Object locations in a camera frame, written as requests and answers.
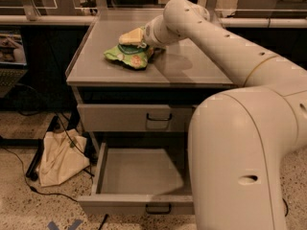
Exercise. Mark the beige cloth tote bag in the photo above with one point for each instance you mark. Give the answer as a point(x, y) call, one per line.
point(62, 157)

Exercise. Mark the grey drawer cabinet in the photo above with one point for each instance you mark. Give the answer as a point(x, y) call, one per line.
point(180, 74)

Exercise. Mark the closed upper grey drawer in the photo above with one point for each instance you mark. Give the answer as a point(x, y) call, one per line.
point(132, 117)

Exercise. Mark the black upper drawer handle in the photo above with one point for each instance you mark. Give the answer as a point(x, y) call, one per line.
point(159, 119)

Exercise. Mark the open lower grey drawer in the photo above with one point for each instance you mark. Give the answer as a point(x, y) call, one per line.
point(127, 179)

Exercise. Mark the white horizontal rail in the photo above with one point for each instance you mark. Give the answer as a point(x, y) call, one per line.
point(286, 23)

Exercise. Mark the black lower drawer handle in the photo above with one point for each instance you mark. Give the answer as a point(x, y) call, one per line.
point(154, 209)

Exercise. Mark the laptop computer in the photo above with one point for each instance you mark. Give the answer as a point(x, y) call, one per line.
point(13, 61)

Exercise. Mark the black drawer handle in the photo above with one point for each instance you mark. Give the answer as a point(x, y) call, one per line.
point(154, 209)
point(159, 119)

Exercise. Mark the green rice chip bag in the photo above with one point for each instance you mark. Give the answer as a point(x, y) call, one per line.
point(134, 56)

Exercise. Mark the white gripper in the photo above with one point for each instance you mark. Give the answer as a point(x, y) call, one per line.
point(149, 33)

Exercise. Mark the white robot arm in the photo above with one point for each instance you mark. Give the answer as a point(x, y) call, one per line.
point(237, 138)

